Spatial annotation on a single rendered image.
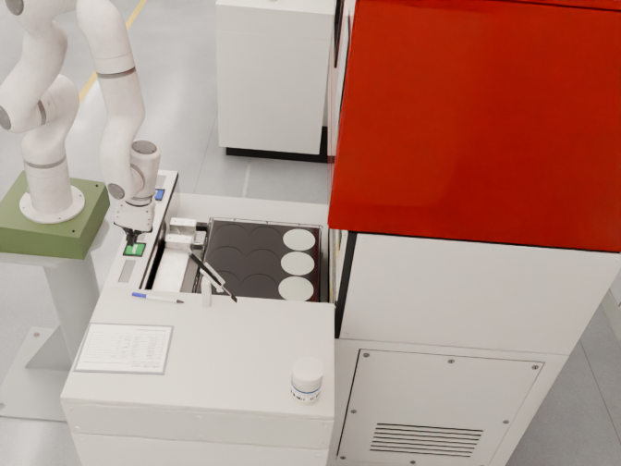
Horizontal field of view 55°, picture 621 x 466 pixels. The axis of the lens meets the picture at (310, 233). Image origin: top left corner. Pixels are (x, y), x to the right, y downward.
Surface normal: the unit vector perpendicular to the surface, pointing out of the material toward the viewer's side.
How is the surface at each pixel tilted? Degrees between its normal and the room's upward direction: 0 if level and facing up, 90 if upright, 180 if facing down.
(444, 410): 90
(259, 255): 0
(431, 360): 90
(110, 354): 0
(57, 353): 90
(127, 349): 0
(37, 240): 90
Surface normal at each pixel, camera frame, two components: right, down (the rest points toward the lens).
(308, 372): 0.08, -0.75
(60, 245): -0.04, 0.65
